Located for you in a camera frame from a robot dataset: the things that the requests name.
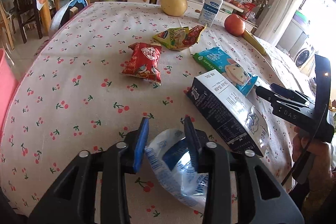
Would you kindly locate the person right hand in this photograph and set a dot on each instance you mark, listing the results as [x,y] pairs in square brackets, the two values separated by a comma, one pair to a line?
[321,178]

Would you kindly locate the pink plastic trash bucket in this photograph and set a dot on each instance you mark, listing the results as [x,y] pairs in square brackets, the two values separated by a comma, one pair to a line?
[8,85]

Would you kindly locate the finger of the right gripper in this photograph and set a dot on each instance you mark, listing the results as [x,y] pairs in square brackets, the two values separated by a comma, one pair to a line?
[290,94]
[268,95]

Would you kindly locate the red snack packet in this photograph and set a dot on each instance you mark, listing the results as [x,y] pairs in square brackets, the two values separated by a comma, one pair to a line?
[143,63]

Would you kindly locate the green blue wet wipes pack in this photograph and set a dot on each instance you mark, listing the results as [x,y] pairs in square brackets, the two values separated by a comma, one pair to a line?
[215,58]

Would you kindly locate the yellow green noodle packet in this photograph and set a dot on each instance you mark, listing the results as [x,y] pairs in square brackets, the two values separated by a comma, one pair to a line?
[180,38]

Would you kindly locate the yellow banana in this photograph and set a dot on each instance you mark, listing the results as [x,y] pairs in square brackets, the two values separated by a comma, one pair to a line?
[252,40]

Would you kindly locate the white blue milk bottle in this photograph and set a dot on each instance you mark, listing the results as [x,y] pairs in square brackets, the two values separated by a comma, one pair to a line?
[209,12]

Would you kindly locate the white blue plastic bag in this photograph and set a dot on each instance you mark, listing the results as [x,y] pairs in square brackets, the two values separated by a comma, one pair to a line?
[170,161]

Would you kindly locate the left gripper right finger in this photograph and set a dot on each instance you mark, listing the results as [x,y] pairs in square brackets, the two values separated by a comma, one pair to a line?
[261,198]

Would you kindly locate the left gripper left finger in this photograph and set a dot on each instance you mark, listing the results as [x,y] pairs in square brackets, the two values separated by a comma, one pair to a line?
[71,197]

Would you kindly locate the red apple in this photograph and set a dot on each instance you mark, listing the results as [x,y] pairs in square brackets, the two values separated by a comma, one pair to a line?
[234,25]

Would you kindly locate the cherry print tablecloth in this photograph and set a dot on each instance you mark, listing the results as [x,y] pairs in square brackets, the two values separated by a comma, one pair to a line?
[74,96]

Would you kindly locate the white washing machine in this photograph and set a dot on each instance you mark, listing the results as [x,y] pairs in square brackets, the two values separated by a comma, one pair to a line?
[303,55]

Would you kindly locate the dark blue white milk carton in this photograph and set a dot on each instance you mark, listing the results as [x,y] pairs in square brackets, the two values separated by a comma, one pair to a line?
[230,114]

